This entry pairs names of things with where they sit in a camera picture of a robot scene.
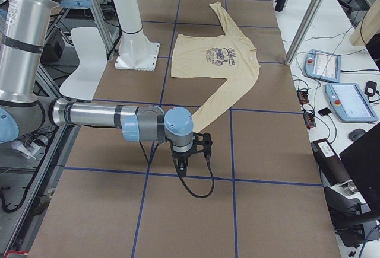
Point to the small black square pad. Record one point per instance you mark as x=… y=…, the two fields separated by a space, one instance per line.
x=324 y=112

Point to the black power adapter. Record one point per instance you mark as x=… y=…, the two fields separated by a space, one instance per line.
x=370 y=88

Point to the brown black box device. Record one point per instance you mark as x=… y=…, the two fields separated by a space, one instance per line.
x=329 y=162

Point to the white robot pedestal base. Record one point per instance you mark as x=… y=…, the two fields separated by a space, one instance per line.
x=135 y=51

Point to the orange black electronics board far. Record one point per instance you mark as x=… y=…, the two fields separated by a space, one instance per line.
x=302 y=96

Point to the metal cup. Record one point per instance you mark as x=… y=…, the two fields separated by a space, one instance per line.
x=350 y=188

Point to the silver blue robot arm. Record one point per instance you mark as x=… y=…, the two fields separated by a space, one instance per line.
x=22 y=112

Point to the near teach pendant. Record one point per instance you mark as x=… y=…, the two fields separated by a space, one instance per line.
x=349 y=103

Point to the teach pendant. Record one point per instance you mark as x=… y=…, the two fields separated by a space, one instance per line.
x=349 y=103
x=323 y=66

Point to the black computer mouse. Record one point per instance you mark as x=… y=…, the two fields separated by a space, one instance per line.
x=356 y=134

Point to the orange black electronics board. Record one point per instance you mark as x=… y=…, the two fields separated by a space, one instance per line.
x=302 y=96
x=309 y=119

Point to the cream long-sleeve graphic shirt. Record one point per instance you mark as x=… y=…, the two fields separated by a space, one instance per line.
x=231 y=56

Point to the black monitor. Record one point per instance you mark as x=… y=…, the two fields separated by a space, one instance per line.
x=361 y=160

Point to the orange black electronics board near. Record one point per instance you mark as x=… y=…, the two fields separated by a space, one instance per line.
x=309 y=119

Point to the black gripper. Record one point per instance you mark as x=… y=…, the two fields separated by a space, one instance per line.
x=181 y=156

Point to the white curved plastic panel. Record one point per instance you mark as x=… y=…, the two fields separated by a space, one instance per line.
x=83 y=82

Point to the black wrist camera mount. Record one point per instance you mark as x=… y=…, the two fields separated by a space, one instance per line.
x=202 y=143

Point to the far teach pendant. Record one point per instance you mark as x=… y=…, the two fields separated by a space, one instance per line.
x=323 y=66

